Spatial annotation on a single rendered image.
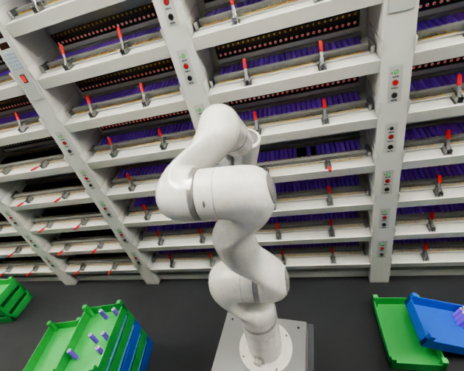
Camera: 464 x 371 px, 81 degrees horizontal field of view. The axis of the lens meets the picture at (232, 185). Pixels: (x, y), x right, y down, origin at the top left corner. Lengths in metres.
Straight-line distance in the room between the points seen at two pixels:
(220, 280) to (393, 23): 0.92
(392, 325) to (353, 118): 1.00
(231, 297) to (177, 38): 0.87
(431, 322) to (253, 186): 1.27
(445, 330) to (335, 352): 0.47
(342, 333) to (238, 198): 1.21
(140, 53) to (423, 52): 0.96
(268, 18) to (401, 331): 1.43
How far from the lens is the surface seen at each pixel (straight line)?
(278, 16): 1.03
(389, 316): 1.65
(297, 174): 1.21
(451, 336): 1.61
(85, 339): 1.58
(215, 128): 0.53
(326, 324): 1.60
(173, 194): 0.50
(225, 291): 0.80
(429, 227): 1.56
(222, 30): 1.05
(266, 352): 1.05
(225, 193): 0.46
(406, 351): 1.58
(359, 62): 1.08
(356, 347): 1.56
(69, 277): 2.41
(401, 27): 1.09
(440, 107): 1.22
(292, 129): 1.13
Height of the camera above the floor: 1.40
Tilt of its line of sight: 32 degrees down
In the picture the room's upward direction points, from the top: 16 degrees counter-clockwise
